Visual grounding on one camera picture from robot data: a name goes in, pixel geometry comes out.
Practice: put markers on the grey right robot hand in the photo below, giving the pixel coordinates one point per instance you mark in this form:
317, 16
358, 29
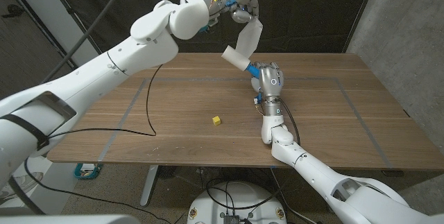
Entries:
272, 82

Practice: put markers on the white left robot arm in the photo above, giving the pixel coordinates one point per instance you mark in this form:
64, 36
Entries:
104, 75

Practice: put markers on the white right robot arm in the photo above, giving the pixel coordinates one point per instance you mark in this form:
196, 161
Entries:
312, 172

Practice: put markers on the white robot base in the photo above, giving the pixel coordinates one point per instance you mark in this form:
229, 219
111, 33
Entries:
239, 199

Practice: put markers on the yellow block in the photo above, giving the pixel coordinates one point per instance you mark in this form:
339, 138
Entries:
216, 120

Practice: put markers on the black backdrop curtain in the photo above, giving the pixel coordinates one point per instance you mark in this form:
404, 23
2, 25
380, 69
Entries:
312, 9

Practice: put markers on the black box on base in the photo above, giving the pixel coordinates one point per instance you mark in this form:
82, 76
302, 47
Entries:
231, 219

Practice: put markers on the grey table leg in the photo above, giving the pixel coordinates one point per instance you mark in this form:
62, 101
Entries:
149, 186

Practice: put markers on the teal plastic tray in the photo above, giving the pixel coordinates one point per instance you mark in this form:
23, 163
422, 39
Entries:
88, 172

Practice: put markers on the white floor platform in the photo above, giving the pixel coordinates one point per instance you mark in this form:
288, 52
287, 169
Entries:
55, 182

